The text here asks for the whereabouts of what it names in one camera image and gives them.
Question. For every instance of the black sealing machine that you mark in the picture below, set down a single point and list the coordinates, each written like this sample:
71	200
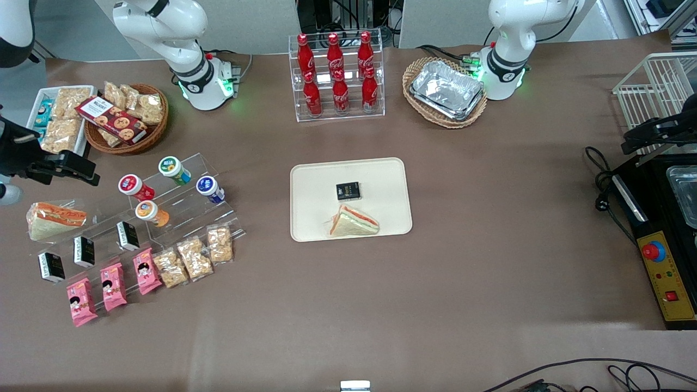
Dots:
653	207

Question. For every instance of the steel tray in machine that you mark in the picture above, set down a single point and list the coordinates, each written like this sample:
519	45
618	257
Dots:
685	193

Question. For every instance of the clear acrylic bottle rack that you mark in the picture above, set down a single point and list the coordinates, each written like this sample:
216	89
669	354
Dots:
348	117

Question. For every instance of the wrapped triangle sandwich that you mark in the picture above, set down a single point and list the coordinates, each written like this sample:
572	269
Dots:
353	224
54	220

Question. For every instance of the green lid gum jar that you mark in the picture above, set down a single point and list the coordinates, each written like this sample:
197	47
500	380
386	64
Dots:
173	169

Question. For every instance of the red lid gum jar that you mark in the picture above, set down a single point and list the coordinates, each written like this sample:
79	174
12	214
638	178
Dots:
135	186

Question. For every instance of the beige serving tray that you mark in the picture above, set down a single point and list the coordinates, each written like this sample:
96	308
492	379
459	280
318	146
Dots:
316	207

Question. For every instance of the black background equipment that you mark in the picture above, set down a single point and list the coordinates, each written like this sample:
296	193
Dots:
326	11

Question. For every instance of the clear acrylic stepped display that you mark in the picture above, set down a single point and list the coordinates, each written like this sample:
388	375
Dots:
179	215

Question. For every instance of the red cola bottle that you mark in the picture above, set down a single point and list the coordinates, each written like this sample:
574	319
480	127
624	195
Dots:
305	54
312	98
370	92
365	51
341	95
334	53

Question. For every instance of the red cookie box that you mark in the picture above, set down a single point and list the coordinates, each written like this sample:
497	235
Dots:
111	121

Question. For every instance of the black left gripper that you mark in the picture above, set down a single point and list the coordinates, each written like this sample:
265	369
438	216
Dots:
665	129

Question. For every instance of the blue snack pack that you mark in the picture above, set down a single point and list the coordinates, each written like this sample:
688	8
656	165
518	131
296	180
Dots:
43	113

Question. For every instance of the brown wicker snack basket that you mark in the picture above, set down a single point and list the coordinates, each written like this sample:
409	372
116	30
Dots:
155	133

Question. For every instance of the light wicker tray basket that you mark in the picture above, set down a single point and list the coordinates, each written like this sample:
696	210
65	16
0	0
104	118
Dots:
419	68

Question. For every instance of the blue lid gum jar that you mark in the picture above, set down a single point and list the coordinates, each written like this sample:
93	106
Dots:
209	189

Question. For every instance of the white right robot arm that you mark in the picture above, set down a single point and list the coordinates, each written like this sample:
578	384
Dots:
182	30

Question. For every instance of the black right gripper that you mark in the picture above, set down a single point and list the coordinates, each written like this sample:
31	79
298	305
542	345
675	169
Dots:
17	154

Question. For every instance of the clear cracker snack bag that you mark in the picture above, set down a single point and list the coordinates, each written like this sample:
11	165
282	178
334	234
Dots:
114	93
195	259
72	102
146	106
60	135
109	139
170	268
220	245

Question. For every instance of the red rocker switch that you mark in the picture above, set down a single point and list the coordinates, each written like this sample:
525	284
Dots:
671	296

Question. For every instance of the red emergency stop button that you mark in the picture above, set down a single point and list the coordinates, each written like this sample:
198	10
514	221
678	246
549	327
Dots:
653	251

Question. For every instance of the metal background shelf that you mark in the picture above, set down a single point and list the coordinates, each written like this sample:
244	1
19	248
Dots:
659	13

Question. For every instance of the orange lid gum jar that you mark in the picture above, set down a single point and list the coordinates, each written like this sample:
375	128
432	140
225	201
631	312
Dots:
151	212

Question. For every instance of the black gum box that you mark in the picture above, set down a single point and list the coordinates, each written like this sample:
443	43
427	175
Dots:
128	236
348	191
52	267
84	251

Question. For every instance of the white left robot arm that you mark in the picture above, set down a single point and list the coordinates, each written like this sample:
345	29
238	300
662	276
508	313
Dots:
512	27

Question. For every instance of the white plastic snack bin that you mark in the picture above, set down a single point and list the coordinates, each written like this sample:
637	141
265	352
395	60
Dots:
34	117

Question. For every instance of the pink snack pack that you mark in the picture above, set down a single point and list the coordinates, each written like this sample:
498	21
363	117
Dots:
113	287
147	271
81	302

